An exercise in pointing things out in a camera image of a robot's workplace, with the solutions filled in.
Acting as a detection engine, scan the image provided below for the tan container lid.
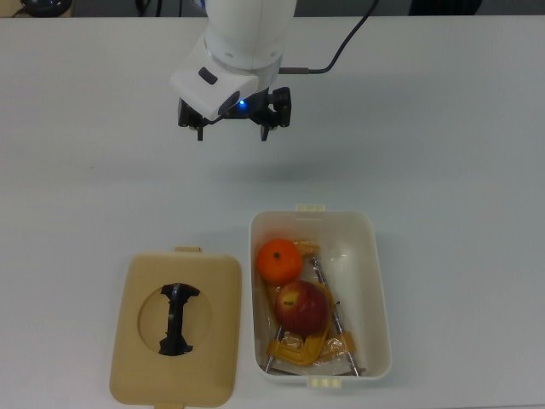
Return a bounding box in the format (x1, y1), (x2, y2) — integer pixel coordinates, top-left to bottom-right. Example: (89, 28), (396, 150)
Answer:
(108, 245), (243, 409)

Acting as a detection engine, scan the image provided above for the orange fruit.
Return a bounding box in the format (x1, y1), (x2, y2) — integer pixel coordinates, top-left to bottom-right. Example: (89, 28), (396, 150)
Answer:
(255, 239), (304, 285)

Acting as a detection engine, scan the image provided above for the small yellow C-clamp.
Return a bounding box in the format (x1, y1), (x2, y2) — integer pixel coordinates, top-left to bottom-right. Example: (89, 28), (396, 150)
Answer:
(263, 283), (336, 372)

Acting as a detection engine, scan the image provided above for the large yellow C-clamp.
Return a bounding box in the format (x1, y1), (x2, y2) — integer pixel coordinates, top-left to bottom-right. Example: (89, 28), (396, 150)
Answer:
(257, 239), (368, 377)

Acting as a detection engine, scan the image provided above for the clear plastic bag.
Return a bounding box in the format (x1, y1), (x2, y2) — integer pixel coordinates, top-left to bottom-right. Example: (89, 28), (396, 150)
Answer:
(257, 242), (357, 367)

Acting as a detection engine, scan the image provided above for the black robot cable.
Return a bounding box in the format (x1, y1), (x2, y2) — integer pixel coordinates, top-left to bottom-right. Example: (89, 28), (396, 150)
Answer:
(278, 0), (381, 76)

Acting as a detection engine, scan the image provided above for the black round object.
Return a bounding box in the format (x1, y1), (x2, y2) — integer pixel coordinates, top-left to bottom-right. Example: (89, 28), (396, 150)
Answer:
(20, 0), (73, 18)

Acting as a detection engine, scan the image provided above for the white plastic container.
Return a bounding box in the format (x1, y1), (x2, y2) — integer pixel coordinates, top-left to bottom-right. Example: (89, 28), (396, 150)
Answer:
(247, 203), (393, 388)

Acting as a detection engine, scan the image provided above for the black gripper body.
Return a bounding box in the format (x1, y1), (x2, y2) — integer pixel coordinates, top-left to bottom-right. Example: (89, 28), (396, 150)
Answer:
(218, 87), (274, 122)

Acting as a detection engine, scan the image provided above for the red apple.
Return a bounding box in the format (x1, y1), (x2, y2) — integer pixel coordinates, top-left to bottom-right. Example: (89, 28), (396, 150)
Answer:
(274, 279), (331, 336)

